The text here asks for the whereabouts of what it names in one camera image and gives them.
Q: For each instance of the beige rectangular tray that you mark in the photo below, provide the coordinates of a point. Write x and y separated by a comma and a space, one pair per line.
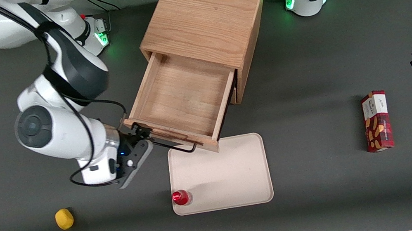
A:
220, 176

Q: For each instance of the yellow lemon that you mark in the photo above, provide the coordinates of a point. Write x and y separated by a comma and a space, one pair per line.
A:
65, 219

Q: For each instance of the red snack box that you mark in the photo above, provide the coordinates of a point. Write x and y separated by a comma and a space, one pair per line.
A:
377, 124

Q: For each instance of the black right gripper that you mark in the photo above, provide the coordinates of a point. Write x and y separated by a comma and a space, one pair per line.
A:
129, 139

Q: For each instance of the oak wooden drawer cabinet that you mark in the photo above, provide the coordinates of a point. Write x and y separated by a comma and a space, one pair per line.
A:
206, 15

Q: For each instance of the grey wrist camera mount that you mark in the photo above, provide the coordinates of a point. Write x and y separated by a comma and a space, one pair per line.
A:
141, 162

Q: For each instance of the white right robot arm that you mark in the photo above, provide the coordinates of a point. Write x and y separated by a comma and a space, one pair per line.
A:
58, 132

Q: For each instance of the red capped bottle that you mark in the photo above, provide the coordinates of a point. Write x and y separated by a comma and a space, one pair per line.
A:
181, 197

